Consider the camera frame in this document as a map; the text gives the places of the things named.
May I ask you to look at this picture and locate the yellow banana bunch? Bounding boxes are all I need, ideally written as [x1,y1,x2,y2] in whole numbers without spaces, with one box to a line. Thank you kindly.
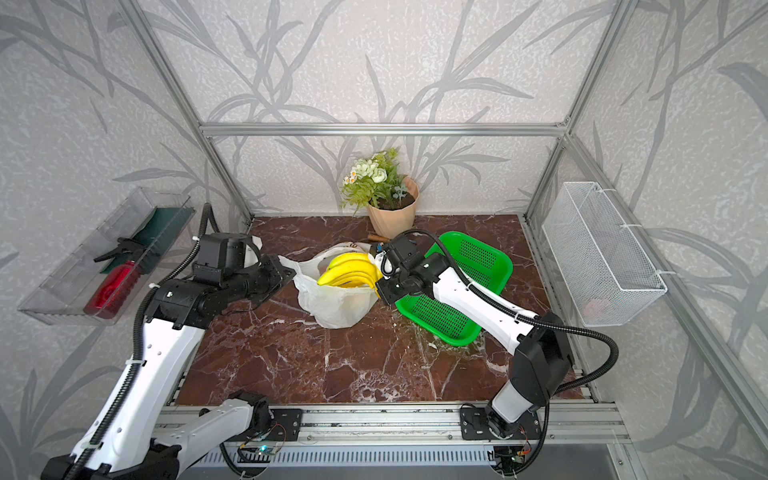
[317,252,382,288]

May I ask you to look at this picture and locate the white printed plastic bag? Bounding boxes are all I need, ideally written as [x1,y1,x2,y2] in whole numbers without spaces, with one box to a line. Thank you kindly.
[278,242,378,329]

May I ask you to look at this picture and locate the green perforated plastic basket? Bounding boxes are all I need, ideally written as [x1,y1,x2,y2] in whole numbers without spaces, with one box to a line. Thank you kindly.
[396,231,513,347]

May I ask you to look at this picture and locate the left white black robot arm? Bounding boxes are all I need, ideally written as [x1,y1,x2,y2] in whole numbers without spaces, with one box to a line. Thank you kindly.
[41,255,296,479]

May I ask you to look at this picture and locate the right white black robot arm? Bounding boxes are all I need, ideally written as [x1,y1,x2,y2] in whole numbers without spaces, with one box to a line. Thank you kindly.
[374,233,573,428]

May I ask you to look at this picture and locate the terracotta flower pot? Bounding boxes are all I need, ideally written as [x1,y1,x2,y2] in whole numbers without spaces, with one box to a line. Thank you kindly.
[367,176,419,238]

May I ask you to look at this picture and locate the dark green flat board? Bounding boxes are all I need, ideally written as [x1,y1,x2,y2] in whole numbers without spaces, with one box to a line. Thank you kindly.
[94,207,195,275]

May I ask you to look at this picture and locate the green plant with white flowers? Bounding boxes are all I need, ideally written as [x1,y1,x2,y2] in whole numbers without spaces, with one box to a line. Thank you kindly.
[341,148,413,211]

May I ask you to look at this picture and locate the red black brush tool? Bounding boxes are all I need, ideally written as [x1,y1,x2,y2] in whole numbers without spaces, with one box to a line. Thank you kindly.
[83,261,141,319]

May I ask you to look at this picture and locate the small green circuit board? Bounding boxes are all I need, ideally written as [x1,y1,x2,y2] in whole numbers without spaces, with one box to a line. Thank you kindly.
[236,443,284,463]

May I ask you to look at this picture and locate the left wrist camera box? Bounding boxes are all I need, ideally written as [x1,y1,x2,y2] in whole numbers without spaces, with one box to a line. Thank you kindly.
[192,233,261,285]

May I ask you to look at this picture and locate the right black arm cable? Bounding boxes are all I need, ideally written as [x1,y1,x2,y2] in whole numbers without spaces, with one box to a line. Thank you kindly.
[380,229,620,475]

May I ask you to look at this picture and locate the clear plastic wall shelf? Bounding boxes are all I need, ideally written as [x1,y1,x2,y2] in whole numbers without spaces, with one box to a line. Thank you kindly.
[18,188,195,326]

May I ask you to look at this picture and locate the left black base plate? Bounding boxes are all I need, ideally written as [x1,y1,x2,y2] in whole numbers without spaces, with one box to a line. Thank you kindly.
[229,407,304,442]

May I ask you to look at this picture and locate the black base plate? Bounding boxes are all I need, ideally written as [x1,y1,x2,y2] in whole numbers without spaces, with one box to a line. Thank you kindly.
[458,403,542,441]
[229,407,304,442]

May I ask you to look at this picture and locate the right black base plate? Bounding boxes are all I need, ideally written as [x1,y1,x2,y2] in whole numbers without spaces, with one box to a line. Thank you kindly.
[458,403,542,441]

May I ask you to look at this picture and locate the pink object in wire basket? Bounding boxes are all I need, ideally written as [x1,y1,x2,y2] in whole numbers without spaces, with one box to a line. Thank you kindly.
[582,298,610,322]

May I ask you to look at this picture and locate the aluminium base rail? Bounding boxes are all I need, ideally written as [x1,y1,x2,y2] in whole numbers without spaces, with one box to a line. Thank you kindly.
[270,399,631,447]

